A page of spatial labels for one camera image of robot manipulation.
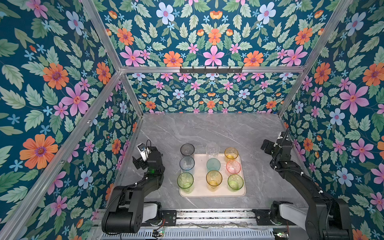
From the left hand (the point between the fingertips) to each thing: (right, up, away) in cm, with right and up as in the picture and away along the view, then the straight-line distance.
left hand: (142, 147), depth 83 cm
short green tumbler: (+53, -20, +1) cm, 57 cm away
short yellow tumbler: (+53, -6, +10) cm, 54 cm away
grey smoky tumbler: (+25, -2, +5) cm, 26 cm away
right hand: (+75, +3, +4) cm, 76 cm away
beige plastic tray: (+33, -23, -1) cm, 40 cm away
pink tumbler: (+53, -13, +6) cm, 55 cm away
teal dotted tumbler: (+41, -10, +4) cm, 42 cm away
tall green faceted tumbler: (+24, -20, +1) cm, 31 cm away
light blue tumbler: (+25, -10, +3) cm, 27 cm away
